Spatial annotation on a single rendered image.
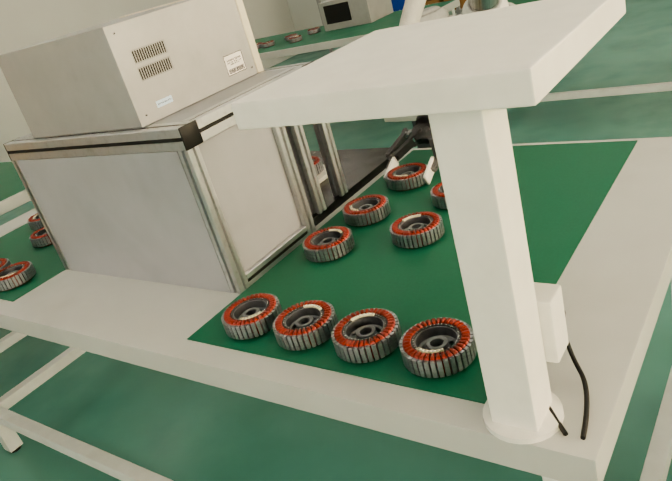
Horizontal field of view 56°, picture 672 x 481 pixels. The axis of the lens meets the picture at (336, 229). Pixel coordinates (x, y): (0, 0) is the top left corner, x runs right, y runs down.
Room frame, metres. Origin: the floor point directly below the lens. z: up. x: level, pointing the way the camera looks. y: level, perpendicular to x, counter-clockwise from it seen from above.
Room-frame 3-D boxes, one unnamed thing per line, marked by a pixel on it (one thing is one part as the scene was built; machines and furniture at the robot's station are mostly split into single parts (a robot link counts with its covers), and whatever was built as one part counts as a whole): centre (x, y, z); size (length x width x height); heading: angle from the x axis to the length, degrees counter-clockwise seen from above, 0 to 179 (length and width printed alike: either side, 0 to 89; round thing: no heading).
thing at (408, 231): (1.20, -0.16, 0.77); 0.11 x 0.11 x 0.04
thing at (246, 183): (1.30, 0.15, 0.91); 0.28 x 0.03 x 0.32; 139
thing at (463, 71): (0.78, -0.17, 0.98); 0.37 x 0.35 x 0.46; 49
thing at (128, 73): (1.58, 0.35, 1.22); 0.44 x 0.39 x 0.20; 49
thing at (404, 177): (1.52, -0.22, 0.77); 0.11 x 0.11 x 0.04
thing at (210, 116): (1.57, 0.34, 1.09); 0.68 x 0.44 x 0.05; 49
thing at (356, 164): (1.80, 0.14, 0.76); 0.64 x 0.47 x 0.02; 49
